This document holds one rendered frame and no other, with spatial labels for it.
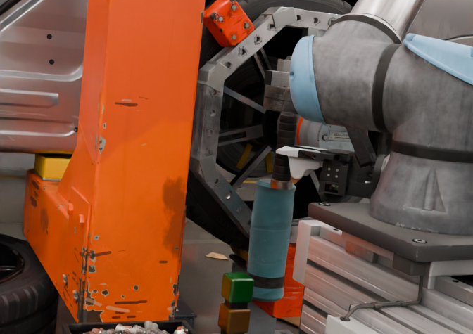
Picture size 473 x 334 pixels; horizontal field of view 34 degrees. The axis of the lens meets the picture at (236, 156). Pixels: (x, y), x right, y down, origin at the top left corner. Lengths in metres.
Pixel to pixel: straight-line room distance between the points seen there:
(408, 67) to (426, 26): 1.20
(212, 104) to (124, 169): 0.47
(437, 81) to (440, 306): 0.26
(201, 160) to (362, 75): 0.78
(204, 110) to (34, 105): 0.37
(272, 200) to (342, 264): 0.62
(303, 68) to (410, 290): 0.31
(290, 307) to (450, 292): 1.00
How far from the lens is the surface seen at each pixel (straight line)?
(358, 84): 0.99
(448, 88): 0.95
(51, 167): 1.79
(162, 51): 1.28
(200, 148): 1.71
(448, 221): 0.95
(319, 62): 1.02
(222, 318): 1.26
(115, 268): 1.31
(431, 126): 0.96
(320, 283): 1.11
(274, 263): 1.70
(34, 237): 1.80
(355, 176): 1.51
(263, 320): 2.06
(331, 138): 1.68
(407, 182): 0.96
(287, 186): 1.55
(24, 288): 1.61
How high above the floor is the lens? 1.00
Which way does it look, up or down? 7 degrees down
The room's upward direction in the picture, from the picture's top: 6 degrees clockwise
